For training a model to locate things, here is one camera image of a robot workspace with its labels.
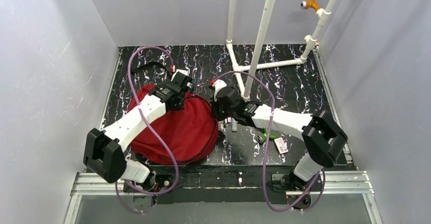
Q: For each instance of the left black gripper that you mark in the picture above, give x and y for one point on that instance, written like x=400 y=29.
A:
x=183 y=82

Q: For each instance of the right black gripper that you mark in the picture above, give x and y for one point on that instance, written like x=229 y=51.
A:
x=219 y=108

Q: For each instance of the red student backpack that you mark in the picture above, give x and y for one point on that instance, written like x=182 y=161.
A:
x=185 y=136

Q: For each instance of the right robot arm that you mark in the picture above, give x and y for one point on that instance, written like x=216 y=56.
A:
x=324 y=139

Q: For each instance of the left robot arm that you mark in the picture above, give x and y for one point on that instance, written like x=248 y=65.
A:
x=104 y=149

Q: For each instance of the orange capped glue stick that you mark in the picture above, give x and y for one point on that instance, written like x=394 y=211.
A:
x=233 y=125

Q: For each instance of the small red white card box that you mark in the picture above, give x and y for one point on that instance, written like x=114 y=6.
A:
x=281 y=145

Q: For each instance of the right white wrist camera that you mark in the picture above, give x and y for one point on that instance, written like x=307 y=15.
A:
x=216 y=86

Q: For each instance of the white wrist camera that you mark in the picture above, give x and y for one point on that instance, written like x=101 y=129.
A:
x=181 y=71
x=216 y=86

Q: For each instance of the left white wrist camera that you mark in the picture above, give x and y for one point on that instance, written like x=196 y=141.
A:
x=181 y=71

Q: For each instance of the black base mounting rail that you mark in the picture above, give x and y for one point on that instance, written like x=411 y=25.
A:
x=217 y=184

